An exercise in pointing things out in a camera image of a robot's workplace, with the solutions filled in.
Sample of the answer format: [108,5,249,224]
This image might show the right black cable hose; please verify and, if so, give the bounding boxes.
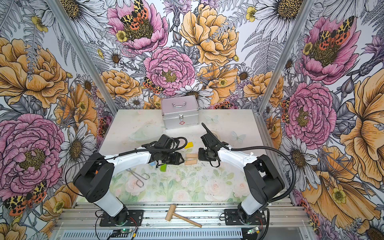
[201,122,297,208]

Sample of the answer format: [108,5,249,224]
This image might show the green wood block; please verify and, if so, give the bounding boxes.
[160,164,167,172]

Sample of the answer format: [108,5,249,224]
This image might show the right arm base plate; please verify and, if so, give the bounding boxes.
[224,209,267,226]

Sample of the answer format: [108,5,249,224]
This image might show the left black cable hose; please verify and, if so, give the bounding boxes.
[63,136,189,199]

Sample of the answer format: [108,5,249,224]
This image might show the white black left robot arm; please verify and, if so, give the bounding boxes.
[73,135,188,226]

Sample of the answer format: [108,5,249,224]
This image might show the metal tongs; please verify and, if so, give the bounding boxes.
[126,169,150,188]

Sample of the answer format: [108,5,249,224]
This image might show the natural wood block 31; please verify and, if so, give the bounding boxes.
[184,159,199,166]

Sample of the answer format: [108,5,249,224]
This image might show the natural wood block 51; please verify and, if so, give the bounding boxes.
[186,154,199,160]

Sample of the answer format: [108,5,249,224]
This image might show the wooden mallet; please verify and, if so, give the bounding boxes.
[165,204,202,228]

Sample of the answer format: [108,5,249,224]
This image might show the black cable hose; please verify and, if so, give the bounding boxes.
[201,122,297,208]
[63,136,189,199]

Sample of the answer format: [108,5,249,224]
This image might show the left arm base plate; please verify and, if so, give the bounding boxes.
[99,209,144,227]

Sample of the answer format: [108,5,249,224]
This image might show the aluminium front rail frame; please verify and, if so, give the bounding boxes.
[51,199,316,240]

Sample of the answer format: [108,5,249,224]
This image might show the yellow wood block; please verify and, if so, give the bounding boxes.
[184,142,194,149]

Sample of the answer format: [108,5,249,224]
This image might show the right circuit board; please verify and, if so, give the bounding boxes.
[247,227,261,235]

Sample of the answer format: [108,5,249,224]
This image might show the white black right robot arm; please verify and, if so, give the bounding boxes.
[198,131,289,224]

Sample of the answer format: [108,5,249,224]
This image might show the silver pink metal case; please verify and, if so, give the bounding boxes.
[161,96,199,130]

